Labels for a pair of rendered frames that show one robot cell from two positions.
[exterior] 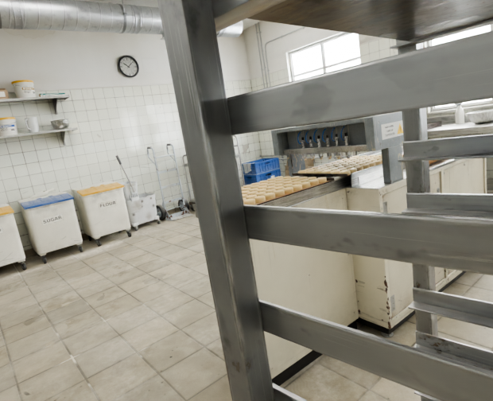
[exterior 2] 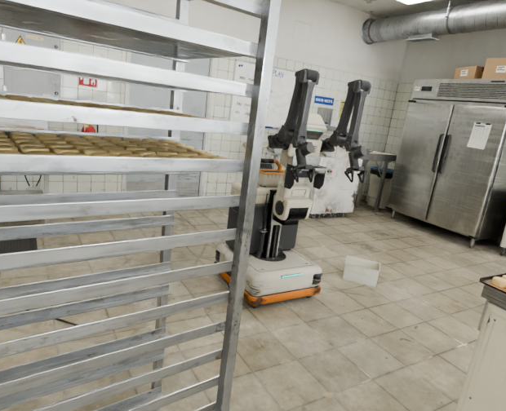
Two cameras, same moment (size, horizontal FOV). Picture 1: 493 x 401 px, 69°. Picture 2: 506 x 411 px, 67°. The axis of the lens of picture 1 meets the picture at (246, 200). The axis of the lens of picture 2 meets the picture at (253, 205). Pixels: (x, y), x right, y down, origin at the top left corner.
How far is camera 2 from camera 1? 1.43 m
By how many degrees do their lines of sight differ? 92
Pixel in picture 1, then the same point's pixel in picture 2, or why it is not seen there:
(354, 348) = (141, 195)
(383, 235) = not seen: hidden behind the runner
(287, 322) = (159, 193)
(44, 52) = not seen: outside the picture
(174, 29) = not seen: hidden behind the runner
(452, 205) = (220, 236)
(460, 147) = (219, 201)
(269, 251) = not seen: outside the picture
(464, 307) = (210, 301)
